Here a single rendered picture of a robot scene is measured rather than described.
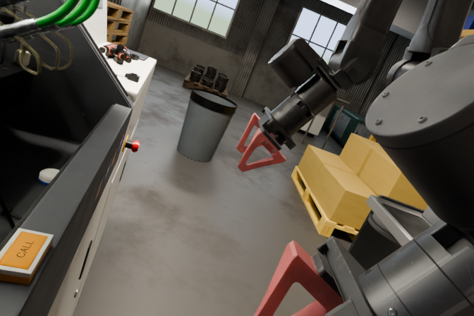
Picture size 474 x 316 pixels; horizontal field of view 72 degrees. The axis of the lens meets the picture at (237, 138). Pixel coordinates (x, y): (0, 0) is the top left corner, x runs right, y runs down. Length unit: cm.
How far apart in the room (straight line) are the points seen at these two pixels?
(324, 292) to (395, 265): 8
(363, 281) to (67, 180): 37
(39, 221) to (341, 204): 257
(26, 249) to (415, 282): 29
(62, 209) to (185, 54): 778
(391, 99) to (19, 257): 30
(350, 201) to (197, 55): 602
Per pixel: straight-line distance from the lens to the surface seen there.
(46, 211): 40
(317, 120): 663
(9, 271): 32
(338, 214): 286
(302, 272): 24
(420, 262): 19
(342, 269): 21
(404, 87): 17
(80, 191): 44
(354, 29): 58
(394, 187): 296
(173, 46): 816
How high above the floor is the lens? 118
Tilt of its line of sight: 15 degrees down
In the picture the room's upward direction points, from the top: 22 degrees clockwise
